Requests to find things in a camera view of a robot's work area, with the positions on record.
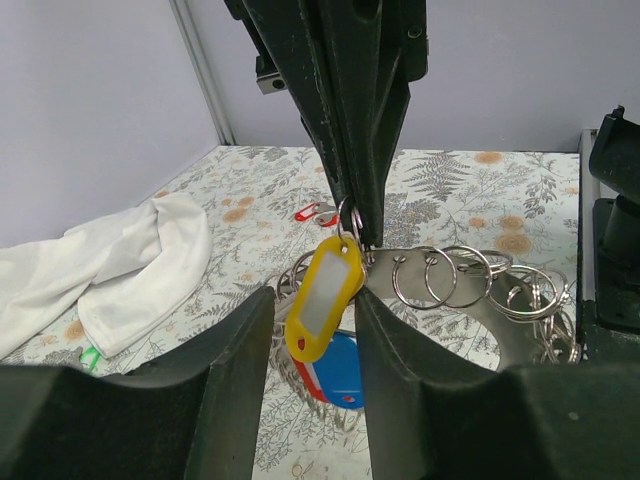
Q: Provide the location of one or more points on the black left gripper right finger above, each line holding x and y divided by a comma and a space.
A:
430, 414

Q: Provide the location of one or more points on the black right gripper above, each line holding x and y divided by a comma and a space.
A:
347, 66

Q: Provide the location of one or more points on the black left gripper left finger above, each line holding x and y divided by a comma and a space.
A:
191, 413

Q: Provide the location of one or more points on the blue tagged key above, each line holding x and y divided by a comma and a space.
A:
338, 372

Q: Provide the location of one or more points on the white disc with keyrings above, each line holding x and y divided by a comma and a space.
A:
522, 307

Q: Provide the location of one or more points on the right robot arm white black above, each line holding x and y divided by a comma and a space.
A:
608, 236

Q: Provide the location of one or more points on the red tagged key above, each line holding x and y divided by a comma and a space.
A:
309, 373
322, 213

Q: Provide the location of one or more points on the green tagged key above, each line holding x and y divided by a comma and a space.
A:
89, 359

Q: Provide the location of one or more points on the white crumpled cloth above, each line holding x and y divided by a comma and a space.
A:
125, 273

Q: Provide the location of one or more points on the grey left corner post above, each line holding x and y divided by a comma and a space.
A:
204, 70

